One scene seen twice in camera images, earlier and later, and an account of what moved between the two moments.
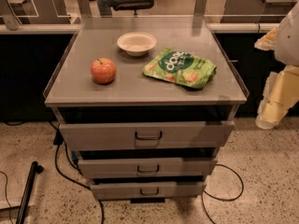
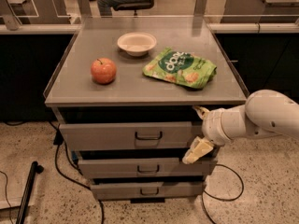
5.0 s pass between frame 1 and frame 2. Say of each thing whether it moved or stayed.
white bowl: stayed
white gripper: moved
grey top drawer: stayed
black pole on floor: stayed
